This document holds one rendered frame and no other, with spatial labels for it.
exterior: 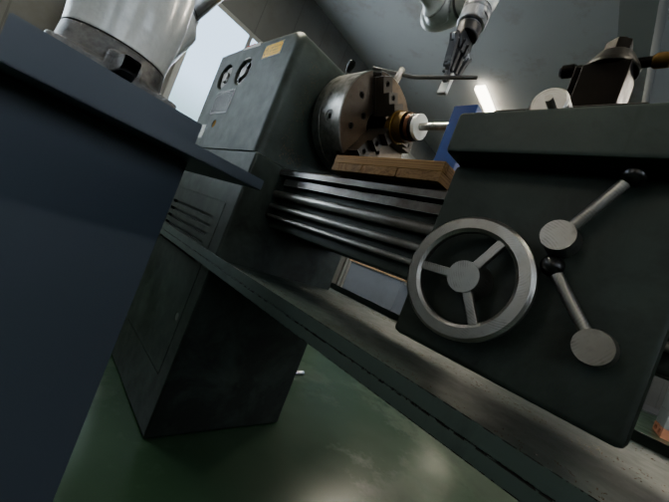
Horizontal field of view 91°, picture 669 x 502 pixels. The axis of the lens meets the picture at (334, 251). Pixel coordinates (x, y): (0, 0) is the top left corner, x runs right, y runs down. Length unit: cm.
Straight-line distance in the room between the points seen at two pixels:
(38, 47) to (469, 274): 60
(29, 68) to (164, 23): 27
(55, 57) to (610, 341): 71
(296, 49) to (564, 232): 89
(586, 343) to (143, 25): 72
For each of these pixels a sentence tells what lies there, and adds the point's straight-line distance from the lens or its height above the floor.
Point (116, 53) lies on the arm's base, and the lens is 65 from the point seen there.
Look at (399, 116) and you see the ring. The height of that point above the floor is 109.
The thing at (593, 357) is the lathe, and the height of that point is 67.
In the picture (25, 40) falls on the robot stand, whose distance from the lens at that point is 61.
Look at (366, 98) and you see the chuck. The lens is 105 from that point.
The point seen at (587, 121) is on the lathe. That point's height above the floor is 91.
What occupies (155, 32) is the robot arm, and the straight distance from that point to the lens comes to 70.
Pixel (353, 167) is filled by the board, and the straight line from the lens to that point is 78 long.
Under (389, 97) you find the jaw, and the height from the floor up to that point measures 114.
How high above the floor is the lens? 67
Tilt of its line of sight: 1 degrees up
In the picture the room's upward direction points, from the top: 21 degrees clockwise
